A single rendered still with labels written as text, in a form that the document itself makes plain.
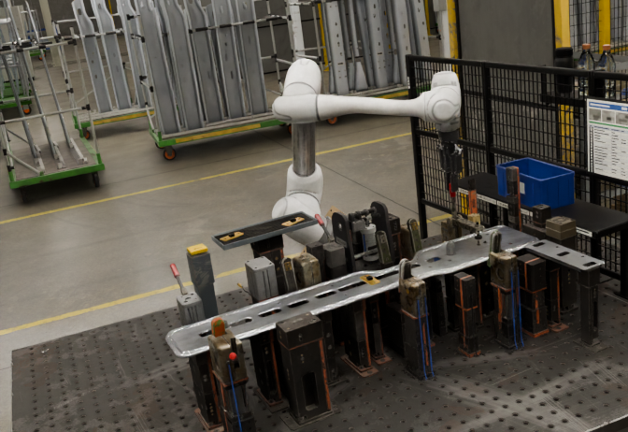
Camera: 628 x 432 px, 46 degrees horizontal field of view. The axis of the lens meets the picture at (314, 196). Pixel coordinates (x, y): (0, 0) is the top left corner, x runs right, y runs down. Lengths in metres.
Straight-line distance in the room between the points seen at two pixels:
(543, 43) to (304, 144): 2.07
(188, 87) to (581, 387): 7.50
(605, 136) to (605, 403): 1.04
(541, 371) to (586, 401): 0.21
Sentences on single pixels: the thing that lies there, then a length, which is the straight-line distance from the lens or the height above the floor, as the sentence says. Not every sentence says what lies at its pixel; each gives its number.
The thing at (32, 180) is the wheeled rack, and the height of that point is 0.26.
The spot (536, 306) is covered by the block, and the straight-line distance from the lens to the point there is 2.76.
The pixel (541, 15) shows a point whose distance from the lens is 4.74.
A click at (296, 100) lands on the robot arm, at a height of 1.58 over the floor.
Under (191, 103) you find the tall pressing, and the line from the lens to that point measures 9.38.
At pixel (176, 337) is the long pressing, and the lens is 2.40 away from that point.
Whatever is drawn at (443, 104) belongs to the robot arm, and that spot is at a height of 1.56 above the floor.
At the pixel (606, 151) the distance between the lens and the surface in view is 3.01.
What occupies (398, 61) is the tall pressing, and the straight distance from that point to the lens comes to 10.56.
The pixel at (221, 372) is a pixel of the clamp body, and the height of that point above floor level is 0.98.
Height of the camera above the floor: 2.04
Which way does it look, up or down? 17 degrees down
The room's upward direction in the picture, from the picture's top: 7 degrees counter-clockwise
